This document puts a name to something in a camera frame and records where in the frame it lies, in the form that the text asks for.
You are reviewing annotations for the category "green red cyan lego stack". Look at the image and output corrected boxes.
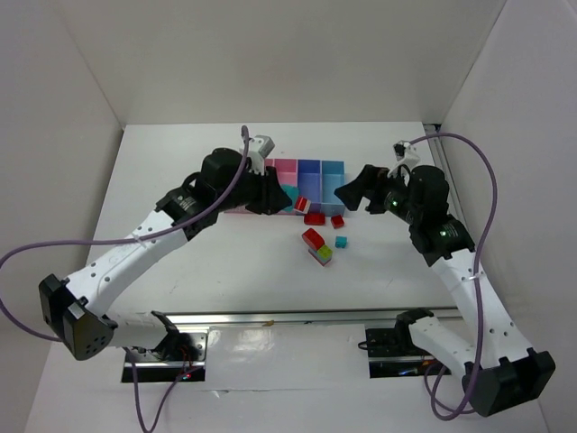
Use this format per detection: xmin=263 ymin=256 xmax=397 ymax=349
xmin=281 ymin=184 xmax=312 ymax=215

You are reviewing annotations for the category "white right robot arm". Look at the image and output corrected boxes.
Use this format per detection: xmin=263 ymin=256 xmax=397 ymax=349
xmin=334 ymin=164 xmax=555 ymax=417

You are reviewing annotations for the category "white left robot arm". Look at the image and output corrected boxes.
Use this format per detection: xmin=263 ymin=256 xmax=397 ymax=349
xmin=39 ymin=144 xmax=291 ymax=361

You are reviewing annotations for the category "light blue container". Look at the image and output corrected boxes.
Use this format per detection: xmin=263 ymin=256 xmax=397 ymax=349
xmin=321 ymin=160 xmax=345 ymax=217

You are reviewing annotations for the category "small red lego brick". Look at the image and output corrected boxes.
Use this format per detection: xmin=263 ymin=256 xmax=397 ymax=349
xmin=330 ymin=215 xmax=344 ymax=229

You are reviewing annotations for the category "large pink container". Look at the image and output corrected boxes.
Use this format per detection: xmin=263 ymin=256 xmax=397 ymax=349
xmin=218 ymin=174 xmax=251 ymax=213

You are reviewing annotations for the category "narrow pink container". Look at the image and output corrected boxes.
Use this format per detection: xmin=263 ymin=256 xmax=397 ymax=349
xmin=272 ymin=159 xmax=299 ymax=215

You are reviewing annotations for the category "wide red lego brick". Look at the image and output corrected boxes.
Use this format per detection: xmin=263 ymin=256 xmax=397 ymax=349
xmin=303 ymin=213 xmax=325 ymax=226

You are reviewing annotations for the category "dark blue container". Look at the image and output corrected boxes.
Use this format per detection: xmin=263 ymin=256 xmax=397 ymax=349
xmin=298 ymin=159 xmax=322 ymax=213

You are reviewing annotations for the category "small cyan lego brick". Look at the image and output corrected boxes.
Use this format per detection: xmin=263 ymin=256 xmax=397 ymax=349
xmin=334 ymin=235 xmax=348 ymax=249

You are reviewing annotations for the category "multicolour lego stack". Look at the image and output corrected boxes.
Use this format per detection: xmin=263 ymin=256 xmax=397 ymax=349
xmin=301 ymin=228 xmax=334 ymax=266

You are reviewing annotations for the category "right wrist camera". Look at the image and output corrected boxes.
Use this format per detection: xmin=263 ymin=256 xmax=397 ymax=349
xmin=389 ymin=141 xmax=420 ymax=178

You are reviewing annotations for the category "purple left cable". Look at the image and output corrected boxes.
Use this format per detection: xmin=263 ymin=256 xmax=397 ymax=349
xmin=0 ymin=124 xmax=252 ymax=433

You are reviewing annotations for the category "aluminium side rail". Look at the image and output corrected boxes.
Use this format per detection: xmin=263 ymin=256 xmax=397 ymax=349
xmin=423 ymin=126 xmax=476 ymax=275

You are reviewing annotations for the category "aluminium front rail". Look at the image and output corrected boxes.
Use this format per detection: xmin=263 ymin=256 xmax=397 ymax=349
xmin=69 ymin=307 xmax=465 ymax=329

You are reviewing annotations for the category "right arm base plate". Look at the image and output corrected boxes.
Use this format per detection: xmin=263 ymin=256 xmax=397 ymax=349
xmin=357 ymin=327 xmax=441 ymax=379

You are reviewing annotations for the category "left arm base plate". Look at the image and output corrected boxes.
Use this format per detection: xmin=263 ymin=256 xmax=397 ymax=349
xmin=121 ymin=327 xmax=209 ymax=383

